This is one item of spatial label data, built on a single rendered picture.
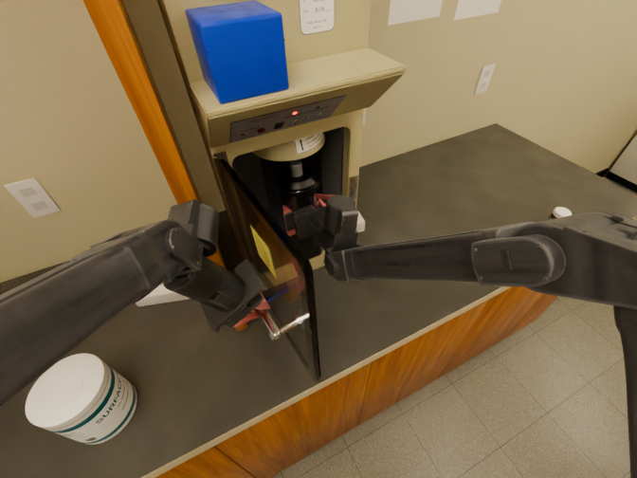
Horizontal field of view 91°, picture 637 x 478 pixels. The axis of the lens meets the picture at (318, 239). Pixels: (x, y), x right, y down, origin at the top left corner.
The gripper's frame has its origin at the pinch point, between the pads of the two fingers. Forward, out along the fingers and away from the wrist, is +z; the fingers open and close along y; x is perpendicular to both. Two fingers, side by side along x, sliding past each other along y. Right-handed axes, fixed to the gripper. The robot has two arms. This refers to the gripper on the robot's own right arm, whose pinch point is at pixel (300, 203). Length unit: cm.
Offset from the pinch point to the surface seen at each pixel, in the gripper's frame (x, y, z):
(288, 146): -16.6, 2.0, -2.6
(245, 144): -20.7, 11.2, -5.5
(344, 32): -35.7, -9.4, -7.3
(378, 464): 122, -6, -34
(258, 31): -39.3, 9.0, -18.2
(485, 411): 122, -64, -40
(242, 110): -30.8, 13.0, -17.8
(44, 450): 25, 69, -16
